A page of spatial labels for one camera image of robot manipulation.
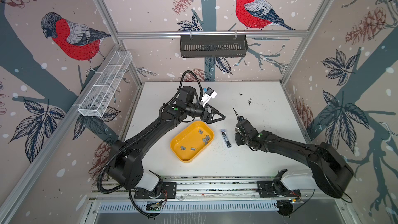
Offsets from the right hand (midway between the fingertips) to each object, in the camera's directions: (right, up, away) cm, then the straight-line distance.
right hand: (237, 137), depth 89 cm
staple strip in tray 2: (-19, -2, +1) cm, 19 cm away
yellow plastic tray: (-26, -3, +1) cm, 27 cm away
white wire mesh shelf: (-71, +21, -18) cm, 76 cm away
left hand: (-12, +15, -20) cm, 28 cm away
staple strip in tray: (-22, +2, +5) cm, 22 cm away
